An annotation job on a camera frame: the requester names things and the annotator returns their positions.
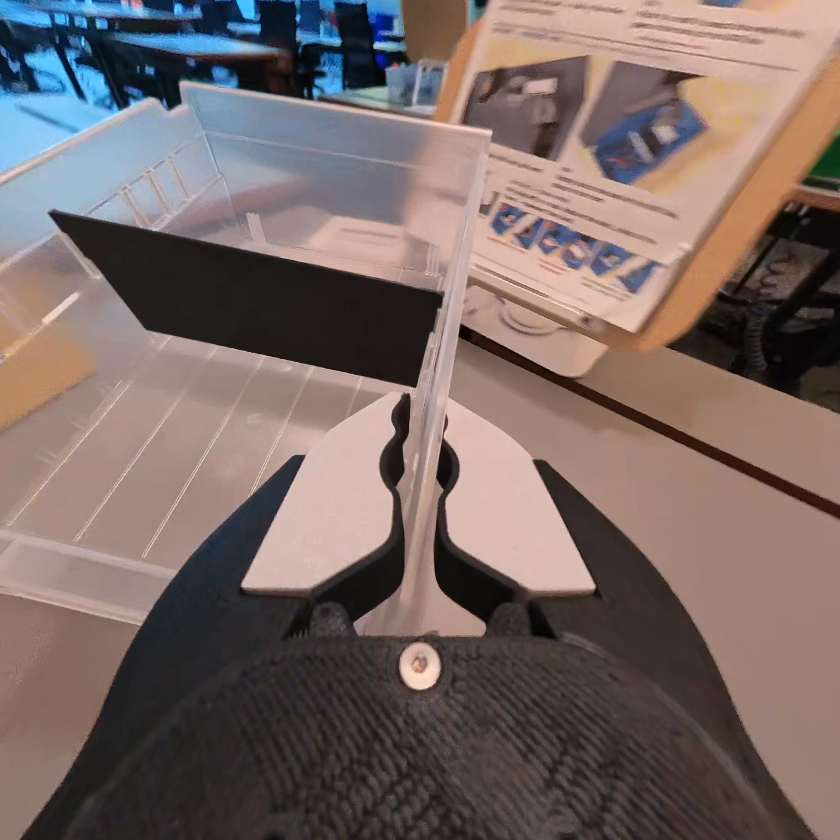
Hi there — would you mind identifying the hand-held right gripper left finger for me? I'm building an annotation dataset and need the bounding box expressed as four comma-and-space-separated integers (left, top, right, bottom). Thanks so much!
240, 392, 413, 618

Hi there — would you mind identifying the clear plastic bin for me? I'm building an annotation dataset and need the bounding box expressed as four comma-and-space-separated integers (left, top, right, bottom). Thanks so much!
0, 82, 493, 637

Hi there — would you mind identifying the black office chair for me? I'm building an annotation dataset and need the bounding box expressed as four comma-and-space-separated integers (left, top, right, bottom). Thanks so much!
258, 0, 324, 101

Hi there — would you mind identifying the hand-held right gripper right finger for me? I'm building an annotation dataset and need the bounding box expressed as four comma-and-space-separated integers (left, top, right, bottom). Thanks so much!
433, 397, 598, 623

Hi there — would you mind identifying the black bin divider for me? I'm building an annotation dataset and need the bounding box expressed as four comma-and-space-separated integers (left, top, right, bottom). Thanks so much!
49, 210, 444, 388

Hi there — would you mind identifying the instruction sheet on wooden stand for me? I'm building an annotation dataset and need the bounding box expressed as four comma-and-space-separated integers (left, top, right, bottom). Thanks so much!
436, 0, 840, 378

